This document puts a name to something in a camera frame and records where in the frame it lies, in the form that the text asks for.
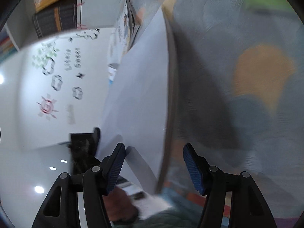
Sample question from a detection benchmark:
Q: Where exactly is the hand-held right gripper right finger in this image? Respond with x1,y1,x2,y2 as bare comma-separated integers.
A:
183,143,277,228

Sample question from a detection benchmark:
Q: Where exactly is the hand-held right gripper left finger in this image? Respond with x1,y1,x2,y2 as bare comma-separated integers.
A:
32,143,126,228

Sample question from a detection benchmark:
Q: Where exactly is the plain white book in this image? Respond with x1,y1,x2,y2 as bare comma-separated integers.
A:
98,5,178,194

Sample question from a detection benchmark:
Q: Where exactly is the stack of books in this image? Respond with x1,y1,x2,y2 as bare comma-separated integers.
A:
115,0,142,53

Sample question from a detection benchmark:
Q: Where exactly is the row of mixed picture books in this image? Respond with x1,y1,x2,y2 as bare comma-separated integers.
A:
0,32,19,55

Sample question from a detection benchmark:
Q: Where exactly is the person's left hand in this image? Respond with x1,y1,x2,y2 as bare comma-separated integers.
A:
108,187,139,223

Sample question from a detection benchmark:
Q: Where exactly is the dark boxed book set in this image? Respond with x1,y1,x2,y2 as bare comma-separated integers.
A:
32,1,79,38

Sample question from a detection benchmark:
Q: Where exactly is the white bookshelf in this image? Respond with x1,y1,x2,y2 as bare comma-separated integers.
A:
5,0,133,50

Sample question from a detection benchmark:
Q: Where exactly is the white wall switch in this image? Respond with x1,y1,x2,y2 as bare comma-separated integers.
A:
66,104,76,125

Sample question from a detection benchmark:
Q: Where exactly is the red sun wall sticker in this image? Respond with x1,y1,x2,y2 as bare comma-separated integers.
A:
37,95,59,121

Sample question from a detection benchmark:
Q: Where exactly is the cloud outline wall sticker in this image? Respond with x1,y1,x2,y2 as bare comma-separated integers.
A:
42,59,55,75
72,87,83,100
51,75,63,91

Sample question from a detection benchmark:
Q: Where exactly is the black lettering wall sticker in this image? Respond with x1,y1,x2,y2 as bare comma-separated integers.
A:
64,47,82,70

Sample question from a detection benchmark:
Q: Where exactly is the green tree wall sticker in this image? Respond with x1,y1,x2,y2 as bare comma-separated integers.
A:
32,41,60,69

